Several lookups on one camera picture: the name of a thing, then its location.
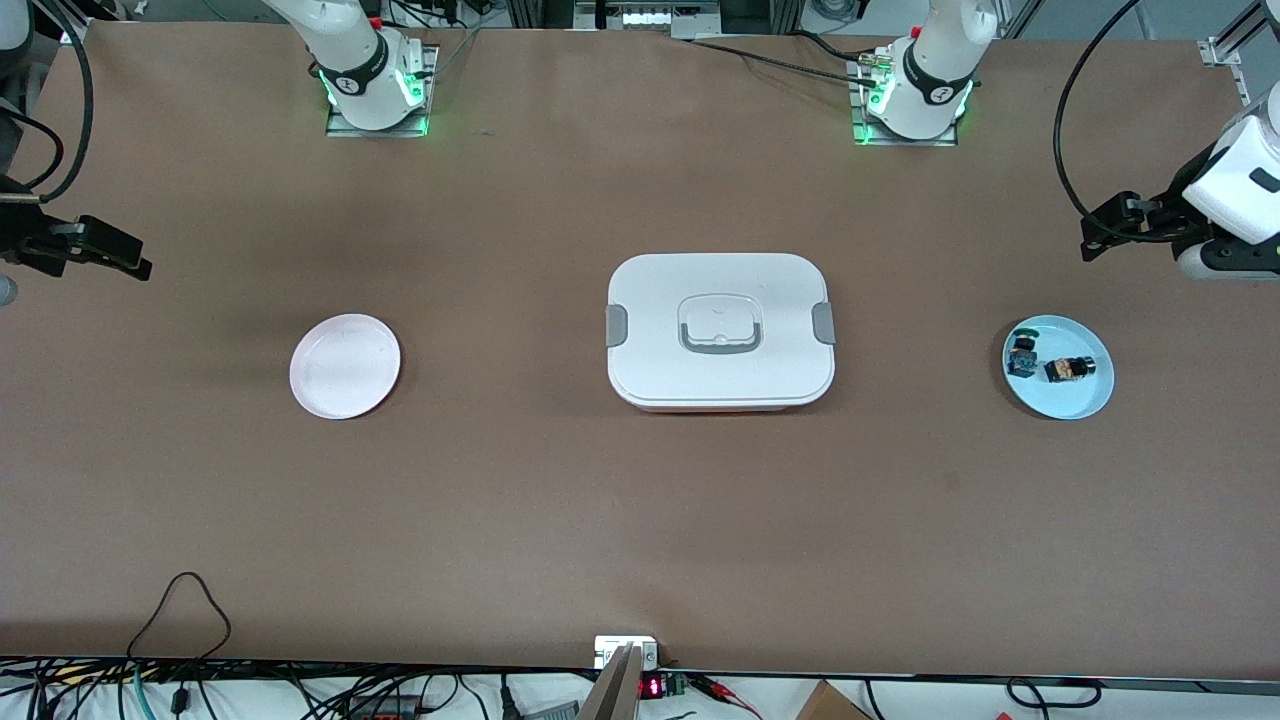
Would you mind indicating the green push button switch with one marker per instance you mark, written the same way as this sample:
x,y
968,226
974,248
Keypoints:
x,y
1022,355

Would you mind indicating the aluminium corner bracket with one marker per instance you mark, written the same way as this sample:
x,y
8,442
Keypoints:
x,y
1222,52

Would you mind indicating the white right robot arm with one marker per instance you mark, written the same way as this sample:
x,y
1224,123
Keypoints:
x,y
350,50

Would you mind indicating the white power strip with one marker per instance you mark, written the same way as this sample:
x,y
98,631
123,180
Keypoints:
x,y
665,18

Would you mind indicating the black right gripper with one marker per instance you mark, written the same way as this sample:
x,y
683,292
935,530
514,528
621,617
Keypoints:
x,y
22,236

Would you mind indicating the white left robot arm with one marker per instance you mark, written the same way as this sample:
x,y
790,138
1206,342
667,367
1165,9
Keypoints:
x,y
935,60

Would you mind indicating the red black clip leads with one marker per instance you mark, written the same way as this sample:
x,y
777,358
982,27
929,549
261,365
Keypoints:
x,y
725,690

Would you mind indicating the red digit display module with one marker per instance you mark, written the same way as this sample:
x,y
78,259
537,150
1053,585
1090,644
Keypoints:
x,y
652,687

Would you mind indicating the light blue round plate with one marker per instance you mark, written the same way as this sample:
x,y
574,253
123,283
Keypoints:
x,y
1070,398

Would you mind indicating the brown cardboard box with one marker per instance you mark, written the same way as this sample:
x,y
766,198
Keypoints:
x,y
830,702

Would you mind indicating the aluminium profile bar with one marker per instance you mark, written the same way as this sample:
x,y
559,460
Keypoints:
x,y
612,690

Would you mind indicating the pink round plate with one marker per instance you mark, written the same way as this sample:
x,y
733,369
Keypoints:
x,y
345,368

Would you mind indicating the white lidded pink lunch box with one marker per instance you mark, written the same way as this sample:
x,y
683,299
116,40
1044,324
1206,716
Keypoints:
x,y
700,380

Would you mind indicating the orange push button switch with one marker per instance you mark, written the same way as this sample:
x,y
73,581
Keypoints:
x,y
1068,369

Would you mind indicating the white metal bracket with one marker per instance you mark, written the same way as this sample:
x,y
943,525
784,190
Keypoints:
x,y
610,648

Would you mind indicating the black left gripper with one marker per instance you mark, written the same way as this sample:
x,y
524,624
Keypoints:
x,y
1163,215

